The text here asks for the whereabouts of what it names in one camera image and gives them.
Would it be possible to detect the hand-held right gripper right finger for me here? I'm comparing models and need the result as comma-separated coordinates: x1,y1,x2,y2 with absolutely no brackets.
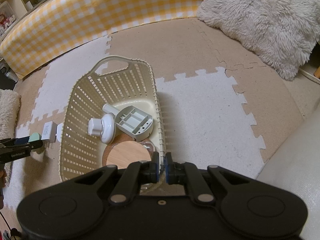
165,152,253,204

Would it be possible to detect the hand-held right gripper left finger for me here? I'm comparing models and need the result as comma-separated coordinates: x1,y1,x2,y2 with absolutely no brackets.
72,152,160,204

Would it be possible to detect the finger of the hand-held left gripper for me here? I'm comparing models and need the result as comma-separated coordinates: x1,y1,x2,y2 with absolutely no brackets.
0,137,31,147
24,140,43,152

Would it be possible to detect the mint green round case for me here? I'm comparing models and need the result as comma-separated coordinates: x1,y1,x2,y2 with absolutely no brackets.
28,132,42,153

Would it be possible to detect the clear plastic box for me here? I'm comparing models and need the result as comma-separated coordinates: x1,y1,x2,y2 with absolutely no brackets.
139,141,157,158

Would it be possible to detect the round wooden lid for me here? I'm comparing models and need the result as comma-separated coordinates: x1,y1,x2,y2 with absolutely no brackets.
107,141,153,170

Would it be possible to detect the grey compartment tray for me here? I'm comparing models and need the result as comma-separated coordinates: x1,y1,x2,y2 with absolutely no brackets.
114,106,154,141

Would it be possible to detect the round cork coaster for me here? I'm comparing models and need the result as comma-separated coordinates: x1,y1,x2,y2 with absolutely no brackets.
102,134,131,167

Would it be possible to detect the cream plastic lattice basket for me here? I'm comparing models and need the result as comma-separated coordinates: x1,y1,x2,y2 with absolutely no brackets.
58,56,167,183

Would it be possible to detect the white suction cup holder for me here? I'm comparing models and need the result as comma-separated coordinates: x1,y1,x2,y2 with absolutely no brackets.
87,103,121,144

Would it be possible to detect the white charger adapter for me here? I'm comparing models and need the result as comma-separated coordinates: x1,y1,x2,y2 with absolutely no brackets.
41,122,57,147

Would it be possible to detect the white plastic piece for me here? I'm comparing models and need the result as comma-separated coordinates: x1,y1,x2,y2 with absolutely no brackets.
55,123,66,143

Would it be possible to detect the fluffy cream rug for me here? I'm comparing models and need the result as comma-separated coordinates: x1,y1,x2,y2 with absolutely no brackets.
0,89,22,180

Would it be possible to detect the white foam puzzle mat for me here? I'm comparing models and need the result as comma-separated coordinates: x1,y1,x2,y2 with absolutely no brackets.
35,34,113,123
156,67,267,179

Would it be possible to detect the tan foam puzzle mat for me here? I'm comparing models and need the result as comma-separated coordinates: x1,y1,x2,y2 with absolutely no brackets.
107,16,228,82
207,30,307,163

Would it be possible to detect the wooden shelf unit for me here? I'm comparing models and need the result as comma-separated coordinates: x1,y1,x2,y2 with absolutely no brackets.
0,0,65,38

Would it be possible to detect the yellow checkered padded bumper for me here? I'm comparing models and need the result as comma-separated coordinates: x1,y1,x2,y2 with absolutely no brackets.
0,0,213,80

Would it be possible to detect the fluffy white cushion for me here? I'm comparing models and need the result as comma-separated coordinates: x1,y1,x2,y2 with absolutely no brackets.
197,0,318,81

